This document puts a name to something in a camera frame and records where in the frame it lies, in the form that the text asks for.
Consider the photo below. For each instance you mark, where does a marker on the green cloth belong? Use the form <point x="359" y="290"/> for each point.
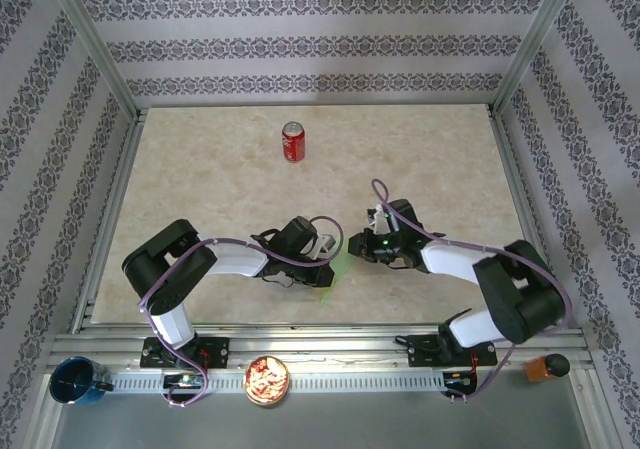
<point x="340" y="271"/>

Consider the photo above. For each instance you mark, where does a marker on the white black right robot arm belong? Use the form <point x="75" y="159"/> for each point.
<point x="450" y="259"/>

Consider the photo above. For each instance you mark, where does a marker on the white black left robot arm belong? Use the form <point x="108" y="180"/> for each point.
<point x="240" y="261"/>

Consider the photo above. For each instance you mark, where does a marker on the red soda can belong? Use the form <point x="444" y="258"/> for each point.
<point x="293" y="144"/>

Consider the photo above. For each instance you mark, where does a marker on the round tin of food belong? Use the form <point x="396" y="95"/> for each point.
<point x="266" y="380"/>

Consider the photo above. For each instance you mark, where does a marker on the small circuit board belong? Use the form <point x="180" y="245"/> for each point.
<point x="182" y="380"/>
<point x="457" y="381"/>

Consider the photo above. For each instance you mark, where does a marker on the orange block with black knob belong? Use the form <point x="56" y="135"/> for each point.
<point x="537" y="370"/>

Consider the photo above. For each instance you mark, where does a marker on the blue mug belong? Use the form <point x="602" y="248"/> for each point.
<point x="75" y="381"/>

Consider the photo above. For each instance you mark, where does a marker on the aluminium front rail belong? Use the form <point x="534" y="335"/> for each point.
<point x="325" y="341"/>

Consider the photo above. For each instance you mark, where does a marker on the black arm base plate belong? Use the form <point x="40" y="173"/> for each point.
<point x="220" y="351"/>
<point x="417" y="351"/>

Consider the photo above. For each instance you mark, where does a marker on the aluminium side rail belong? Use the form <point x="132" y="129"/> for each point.
<point x="117" y="184"/>
<point x="515" y="169"/>

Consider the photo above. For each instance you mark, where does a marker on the aluminium frame post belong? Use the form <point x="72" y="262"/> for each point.
<point x="537" y="34"/>
<point x="90" y="44"/>

